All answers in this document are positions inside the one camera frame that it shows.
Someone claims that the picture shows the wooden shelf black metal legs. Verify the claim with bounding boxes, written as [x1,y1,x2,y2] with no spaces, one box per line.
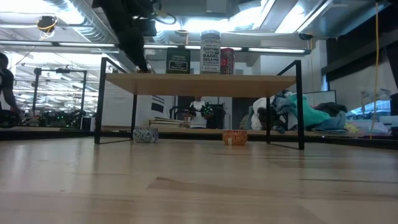
[94,57,305,151]

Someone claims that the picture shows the yellow black cord reel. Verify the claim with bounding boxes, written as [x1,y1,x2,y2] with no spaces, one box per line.
[36,15,59,34]

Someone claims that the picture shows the white cabinet black stripes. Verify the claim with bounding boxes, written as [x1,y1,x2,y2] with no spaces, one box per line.
[102,93,175,128]

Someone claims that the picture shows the white garment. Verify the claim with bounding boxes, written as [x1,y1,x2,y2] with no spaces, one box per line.
[251,98,274,131]

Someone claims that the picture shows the bagel sesame seasoning jar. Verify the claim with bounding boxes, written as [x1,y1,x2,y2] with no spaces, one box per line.
[200,29,221,75]

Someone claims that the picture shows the silver ventilation duct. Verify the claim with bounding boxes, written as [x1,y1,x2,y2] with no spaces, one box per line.
[46,0,121,44]

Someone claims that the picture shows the blue denim cloth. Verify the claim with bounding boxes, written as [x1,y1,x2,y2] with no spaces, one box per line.
[270,90,295,131]

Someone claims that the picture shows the white board panel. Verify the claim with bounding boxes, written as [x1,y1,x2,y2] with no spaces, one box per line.
[303,90,337,108]

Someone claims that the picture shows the teal cloth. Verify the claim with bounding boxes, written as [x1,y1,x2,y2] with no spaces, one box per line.
[287,94,331,128]

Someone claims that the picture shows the stack of books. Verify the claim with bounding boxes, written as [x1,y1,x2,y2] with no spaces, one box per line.
[148,116,189,129]

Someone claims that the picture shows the pale pink cloth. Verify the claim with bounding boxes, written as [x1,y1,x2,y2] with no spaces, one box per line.
[346,119,392,137]

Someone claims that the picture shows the orange patterned bowl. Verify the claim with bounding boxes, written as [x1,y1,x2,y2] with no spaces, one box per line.
[222,129,248,146]

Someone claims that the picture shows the yellow cable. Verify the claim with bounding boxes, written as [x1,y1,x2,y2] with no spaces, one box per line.
[369,0,381,140]

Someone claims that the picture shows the blue white patterned bowl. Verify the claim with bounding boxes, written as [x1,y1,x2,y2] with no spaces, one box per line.
[132,126,159,144]

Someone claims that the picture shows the dark green spice box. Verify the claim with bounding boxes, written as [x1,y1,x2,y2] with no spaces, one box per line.
[165,47,192,75]

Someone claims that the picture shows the person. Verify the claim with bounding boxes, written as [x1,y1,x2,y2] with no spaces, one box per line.
[0,52,22,114]
[188,96,208,129]

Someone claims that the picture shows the black cloth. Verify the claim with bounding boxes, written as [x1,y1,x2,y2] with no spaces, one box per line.
[313,102,348,118]

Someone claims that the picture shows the long ceiling light bar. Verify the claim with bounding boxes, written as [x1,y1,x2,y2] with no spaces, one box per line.
[0,39,312,55]

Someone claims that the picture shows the black aluminium table frame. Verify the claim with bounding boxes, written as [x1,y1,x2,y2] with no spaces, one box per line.
[0,129,398,151]

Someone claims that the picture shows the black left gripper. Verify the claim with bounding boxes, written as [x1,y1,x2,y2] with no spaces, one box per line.
[91,0,150,73]

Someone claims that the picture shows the black background camera stand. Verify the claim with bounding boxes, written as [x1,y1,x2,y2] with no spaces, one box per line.
[33,67,88,110]

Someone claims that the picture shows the red patterned spice tin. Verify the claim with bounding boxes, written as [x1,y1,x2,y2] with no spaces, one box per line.
[220,47,236,75]

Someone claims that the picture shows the blue grey cloth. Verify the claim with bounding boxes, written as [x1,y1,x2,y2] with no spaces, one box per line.
[310,111,348,134]

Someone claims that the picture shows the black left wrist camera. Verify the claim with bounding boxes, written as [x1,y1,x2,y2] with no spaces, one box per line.
[136,17,158,37]

